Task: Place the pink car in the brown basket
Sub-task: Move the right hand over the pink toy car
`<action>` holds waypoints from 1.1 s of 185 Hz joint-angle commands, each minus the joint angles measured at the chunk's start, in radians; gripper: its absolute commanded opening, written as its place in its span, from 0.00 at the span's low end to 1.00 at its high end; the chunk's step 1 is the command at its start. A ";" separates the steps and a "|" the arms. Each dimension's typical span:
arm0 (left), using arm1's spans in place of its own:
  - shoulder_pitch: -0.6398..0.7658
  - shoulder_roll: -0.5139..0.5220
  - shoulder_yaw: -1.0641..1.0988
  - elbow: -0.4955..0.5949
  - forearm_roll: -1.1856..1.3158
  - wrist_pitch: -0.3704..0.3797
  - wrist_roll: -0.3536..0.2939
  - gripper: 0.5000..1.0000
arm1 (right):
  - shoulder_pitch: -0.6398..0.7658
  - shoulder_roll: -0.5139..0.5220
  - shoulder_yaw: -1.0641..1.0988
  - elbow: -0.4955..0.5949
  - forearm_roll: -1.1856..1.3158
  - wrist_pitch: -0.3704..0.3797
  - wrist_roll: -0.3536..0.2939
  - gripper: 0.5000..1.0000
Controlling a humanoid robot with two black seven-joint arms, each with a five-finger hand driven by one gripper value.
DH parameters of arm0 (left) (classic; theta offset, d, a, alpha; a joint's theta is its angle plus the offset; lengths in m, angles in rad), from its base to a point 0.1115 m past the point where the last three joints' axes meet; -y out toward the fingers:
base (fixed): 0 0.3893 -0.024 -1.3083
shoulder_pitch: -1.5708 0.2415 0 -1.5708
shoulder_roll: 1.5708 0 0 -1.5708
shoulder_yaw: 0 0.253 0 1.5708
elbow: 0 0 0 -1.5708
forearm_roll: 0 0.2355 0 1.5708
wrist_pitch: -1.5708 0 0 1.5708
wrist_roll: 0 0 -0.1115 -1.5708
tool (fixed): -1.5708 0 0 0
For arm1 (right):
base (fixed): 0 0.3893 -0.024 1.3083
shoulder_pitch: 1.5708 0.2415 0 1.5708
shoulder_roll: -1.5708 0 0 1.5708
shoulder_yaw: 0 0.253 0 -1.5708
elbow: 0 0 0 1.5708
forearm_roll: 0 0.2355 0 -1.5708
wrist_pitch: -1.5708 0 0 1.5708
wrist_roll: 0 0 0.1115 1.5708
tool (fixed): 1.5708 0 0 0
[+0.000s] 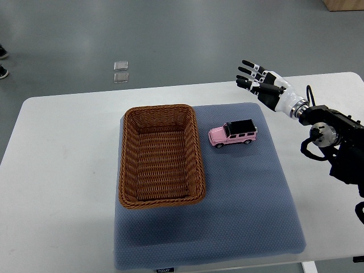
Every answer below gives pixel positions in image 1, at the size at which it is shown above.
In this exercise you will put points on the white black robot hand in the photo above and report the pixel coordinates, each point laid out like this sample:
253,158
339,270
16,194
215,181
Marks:
271,89

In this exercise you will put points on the pink toy car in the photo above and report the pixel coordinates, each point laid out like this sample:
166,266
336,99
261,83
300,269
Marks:
235,132

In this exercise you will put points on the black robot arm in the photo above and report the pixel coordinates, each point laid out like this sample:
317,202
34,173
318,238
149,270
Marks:
337,139

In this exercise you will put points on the brown wicker basket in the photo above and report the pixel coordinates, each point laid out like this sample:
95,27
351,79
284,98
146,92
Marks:
161,160

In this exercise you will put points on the wooden furniture corner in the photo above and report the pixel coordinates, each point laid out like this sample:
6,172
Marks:
344,5

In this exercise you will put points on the blue grey mat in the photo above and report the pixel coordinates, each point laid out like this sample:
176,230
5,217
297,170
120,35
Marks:
248,210

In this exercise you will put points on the upper floor plate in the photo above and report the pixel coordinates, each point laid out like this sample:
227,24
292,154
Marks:
121,65

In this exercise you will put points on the floor plate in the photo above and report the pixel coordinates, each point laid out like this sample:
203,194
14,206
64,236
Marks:
121,65
121,77

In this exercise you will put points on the lower floor plate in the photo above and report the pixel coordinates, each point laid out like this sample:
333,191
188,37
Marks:
121,77

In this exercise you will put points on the black white shoe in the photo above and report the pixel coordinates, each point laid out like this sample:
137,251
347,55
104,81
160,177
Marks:
3,72

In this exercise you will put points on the dark shoe at edge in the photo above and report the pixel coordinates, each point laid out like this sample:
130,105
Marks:
3,53

